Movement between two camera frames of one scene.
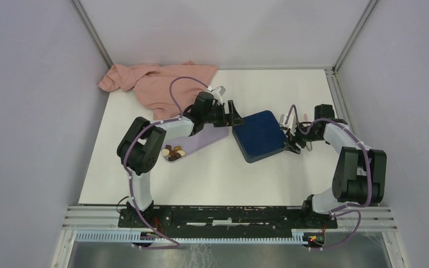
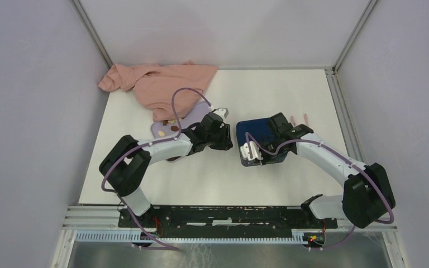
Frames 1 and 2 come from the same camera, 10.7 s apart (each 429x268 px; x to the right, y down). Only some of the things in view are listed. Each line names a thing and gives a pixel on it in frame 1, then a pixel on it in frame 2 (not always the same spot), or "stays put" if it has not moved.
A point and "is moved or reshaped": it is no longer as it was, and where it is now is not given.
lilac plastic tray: (205, 136) is moved or reshaped
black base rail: (226, 221) stays put
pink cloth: (153, 83) stays put
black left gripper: (232, 119) to (226, 143)
